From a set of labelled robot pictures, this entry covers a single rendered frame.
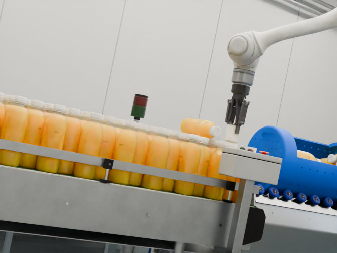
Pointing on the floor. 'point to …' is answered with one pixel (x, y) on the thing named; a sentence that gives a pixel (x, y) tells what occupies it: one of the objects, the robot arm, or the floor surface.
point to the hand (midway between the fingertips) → (232, 133)
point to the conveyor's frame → (117, 214)
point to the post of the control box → (239, 216)
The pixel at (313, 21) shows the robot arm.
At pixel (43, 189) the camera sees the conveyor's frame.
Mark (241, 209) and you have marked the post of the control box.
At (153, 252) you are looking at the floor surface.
